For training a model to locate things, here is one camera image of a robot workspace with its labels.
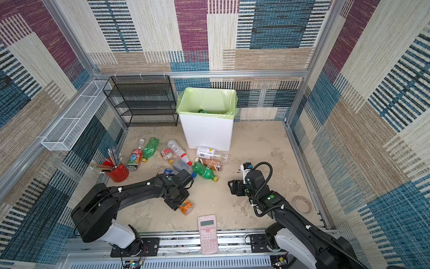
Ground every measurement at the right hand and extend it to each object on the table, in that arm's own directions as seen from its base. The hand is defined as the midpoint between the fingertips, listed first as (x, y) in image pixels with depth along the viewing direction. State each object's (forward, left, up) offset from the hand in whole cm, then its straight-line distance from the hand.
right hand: (236, 185), depth 84 cm
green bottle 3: (+25, +50, -2) cm, 56 cm away
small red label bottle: (+21, +39, -2) cm, 44 cm away
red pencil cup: (+6, +59, +7) cm, 60 cm away
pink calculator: (-21, +13, -5) cm, 25 cm away
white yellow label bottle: (+20, +16, 0) cm, 25 cm away
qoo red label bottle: (+18, +56, -1) cm, 59 cm away
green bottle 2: (+9, +16, -2) cm, 18 cm away
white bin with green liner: (+25, +13, +24) cm, 37 cm away
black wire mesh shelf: (+54, +57, +11) cm, 79 cm away
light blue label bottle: (+13, +31, -2) cm, 33 cm away
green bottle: (+44, +19, +10) cm, 49 cm away
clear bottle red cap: (+25, +34, -2) cm, 42 cm away
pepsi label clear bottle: (+9, +36, -1) cm, 37 cm away
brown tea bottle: (+14, +13, -1) cm, 19 cm away
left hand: (-5, +24, -7) cm, 26 cm away
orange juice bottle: (-10, +24, -2) cm, 26 cm away
